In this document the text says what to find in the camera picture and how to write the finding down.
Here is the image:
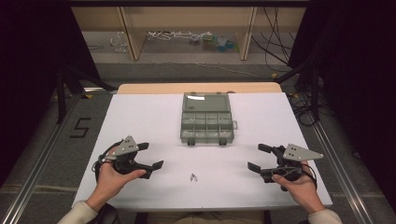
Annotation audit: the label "metal floor rail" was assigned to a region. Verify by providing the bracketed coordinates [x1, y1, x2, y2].
[309, 119, 376, 224]
[0, 92, 82, 224]

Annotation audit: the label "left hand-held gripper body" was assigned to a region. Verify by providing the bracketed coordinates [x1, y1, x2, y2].
[104, 135, 148, 179]

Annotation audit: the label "light wooden shelf unit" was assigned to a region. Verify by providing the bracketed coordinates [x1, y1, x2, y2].
[71, 5, 308, 62]

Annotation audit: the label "clear grey compartment box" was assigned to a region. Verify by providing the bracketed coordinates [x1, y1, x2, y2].
[179, 91, 239, 147]

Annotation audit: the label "black stand legs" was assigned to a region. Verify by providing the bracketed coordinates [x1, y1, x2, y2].
[55, 65, 117, 125]
[275, 61, 322, 123]

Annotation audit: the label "colourful small toys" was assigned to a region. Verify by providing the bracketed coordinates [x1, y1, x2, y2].
[189, 32, 239, 53]

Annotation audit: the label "white cord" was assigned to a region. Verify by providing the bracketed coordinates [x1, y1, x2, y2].
[146, 30, 194, 42]

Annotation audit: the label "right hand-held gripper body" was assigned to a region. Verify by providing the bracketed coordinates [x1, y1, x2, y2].
[260, 143, 324, 184]

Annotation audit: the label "thin yellow floor cable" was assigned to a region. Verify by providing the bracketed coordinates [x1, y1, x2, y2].
[195, 63, 276, 78]

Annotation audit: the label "person's left hand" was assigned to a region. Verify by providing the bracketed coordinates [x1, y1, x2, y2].
[86, 147, 148, 213]

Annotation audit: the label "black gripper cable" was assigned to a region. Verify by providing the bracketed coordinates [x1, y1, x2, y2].
[303, 162, 318, 191]
[92, 140, 124, 182]

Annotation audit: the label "clear plastic bags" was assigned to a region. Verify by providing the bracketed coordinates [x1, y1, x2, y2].
[108, 31, 129, 53]

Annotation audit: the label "hanging black cables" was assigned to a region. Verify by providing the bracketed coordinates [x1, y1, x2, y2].
[250, 7, 297, 65]

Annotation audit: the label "wooden table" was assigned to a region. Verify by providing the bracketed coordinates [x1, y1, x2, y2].
[117, 81, 283, 95]

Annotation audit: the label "black curtain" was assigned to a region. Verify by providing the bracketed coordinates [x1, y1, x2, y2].
[0, 0, 101, 188]
[287, 0, 396, 204]

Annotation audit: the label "person's right hand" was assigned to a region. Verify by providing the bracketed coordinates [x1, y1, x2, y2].
[272, 161, 327, 216]

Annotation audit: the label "black floor cables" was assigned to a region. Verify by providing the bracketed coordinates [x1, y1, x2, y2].
[287, 92, 319, 128]

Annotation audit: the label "white board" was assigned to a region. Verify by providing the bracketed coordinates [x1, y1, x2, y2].
[72, 91, 333, 213]

